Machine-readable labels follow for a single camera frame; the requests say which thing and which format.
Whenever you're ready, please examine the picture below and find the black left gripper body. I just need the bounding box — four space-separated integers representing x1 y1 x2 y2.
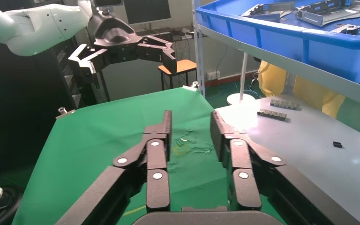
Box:
87 12 143 68

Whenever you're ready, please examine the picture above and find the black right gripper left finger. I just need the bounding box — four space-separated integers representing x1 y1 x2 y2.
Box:
55 110 172 225

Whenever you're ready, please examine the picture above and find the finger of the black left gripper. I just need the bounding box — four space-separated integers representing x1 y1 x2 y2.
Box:
136 35 178 76
67 43 109 90

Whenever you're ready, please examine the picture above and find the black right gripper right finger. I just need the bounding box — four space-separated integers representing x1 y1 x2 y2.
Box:
210 111 360 225

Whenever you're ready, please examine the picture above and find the stamped sheet metal bracket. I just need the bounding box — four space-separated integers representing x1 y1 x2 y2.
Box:
295 0 360 28
241 0 296 23
331 23 360 37

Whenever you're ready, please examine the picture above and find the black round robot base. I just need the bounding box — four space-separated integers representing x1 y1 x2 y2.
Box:
0 181 25 225

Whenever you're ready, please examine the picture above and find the orange seat stool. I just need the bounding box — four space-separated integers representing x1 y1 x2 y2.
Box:
157 59 198 91

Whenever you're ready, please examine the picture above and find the dark background desk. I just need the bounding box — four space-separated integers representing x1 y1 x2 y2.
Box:
133 26 197 43

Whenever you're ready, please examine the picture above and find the black equipment rack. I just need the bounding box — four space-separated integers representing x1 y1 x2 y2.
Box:
51 36 111 109

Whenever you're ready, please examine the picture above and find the dark computer monitor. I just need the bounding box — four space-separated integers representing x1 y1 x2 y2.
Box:
123 0 172 26

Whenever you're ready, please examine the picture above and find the green table cloth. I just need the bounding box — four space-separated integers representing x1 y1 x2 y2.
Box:
11 87 288 225

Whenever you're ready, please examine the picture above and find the ribbed grey metal strip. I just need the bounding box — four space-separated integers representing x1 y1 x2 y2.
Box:
269 98 302 112
256 109 288 122

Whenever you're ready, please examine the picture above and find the white round lamp stand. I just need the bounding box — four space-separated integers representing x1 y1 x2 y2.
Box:
226 52 257 106

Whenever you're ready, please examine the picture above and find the yellow plastic bag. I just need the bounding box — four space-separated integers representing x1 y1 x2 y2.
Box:
257 60 346 119

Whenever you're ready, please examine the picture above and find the blue plastic bin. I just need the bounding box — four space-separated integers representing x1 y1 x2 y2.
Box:
195 0 360 84

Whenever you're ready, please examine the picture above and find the perforated grey shelf post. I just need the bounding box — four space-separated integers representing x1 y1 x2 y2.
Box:
192 0 206 98

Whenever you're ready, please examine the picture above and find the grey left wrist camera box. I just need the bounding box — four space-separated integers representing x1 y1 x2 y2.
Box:
91 0 124 15

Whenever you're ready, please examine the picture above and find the white wall outlet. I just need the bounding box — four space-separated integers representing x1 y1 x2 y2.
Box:
206 70 221 81

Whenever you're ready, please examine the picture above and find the blue floor cable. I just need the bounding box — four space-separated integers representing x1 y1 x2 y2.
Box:
205 79 263 101

